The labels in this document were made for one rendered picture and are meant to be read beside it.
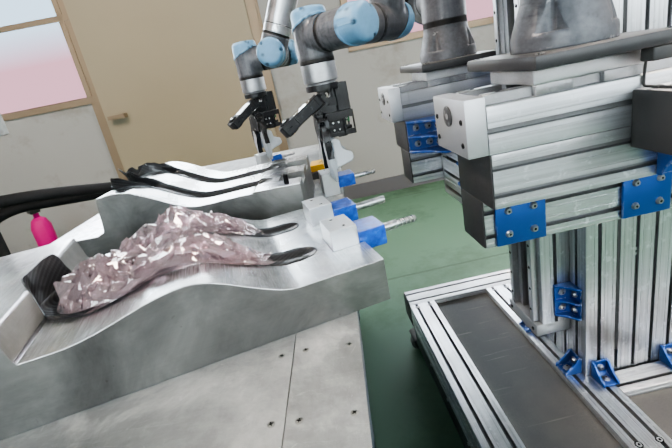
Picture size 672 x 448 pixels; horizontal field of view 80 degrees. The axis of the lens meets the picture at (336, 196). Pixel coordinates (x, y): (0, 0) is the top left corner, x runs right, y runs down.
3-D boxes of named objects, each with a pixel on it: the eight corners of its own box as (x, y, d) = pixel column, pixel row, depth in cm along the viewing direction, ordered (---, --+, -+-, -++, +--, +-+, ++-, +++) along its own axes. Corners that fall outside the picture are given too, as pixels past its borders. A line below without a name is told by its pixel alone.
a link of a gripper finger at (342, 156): (359, 175, 87) (349, 134, 87) (333, 181, 86) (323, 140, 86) (357, 176, 90) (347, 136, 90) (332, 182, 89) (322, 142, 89)
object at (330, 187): (374, 179, 98) (370, 158, 96) (380, 184, 93) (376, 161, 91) (322, 191, 96) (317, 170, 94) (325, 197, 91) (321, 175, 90)
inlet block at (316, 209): (380, 209, 69) (375, 180, 68) (392, 218, 65) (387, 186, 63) (308, 231, 66) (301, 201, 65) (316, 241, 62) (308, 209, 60)
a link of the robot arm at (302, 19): (306, 2, 76) (280, 13, 83) (317, 62, 80) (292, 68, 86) (335, 1, 81) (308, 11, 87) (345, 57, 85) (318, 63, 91)
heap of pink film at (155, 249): (260, 225, 65) (247, 179, 62) (279, 270, 48) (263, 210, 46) (86, 275, 58) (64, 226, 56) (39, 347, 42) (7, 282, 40)
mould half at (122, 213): (315, 188, 100) (303, 135, 96) (310, 228, 75) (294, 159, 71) (123, 224, 102) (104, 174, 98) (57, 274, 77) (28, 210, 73)
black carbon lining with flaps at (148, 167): (282, 172, 92) (272, 132, 90) (273, 193, 77) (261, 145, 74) (138, 200, 94) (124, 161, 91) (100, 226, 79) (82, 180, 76)
